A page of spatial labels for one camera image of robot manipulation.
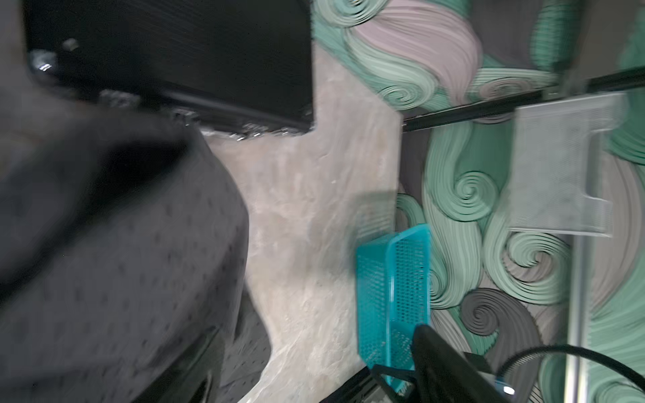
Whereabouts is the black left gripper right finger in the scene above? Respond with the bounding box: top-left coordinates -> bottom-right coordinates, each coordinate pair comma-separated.
411,324 -> 507,403

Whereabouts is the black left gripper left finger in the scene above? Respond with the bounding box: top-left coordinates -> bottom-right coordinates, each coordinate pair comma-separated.
134,329 -> 219,403

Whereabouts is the black hard case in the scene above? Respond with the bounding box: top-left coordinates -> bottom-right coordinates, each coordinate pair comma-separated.
21,1 -> 315,136

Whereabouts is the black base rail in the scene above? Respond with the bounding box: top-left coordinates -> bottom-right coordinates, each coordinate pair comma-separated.
321,367 -> 386,403

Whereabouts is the teal plastic basket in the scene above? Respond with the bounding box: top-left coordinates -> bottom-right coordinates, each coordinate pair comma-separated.
356,224 -> 432,370

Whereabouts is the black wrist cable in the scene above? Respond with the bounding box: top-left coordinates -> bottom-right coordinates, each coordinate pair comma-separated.
496,344 -> 645,394

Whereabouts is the black frame bar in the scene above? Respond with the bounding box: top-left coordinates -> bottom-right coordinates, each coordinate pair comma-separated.
402,66 -> 644,134

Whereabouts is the grey polka dot skirt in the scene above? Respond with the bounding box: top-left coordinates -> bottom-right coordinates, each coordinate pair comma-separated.
1,111 -> 271,402

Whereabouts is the aluminium side rail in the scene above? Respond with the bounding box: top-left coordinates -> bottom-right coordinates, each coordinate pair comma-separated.
563,125 -> 606,403

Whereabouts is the clear mesh wall holder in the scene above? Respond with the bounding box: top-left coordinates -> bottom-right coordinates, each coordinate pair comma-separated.
507,92 -> 628,237

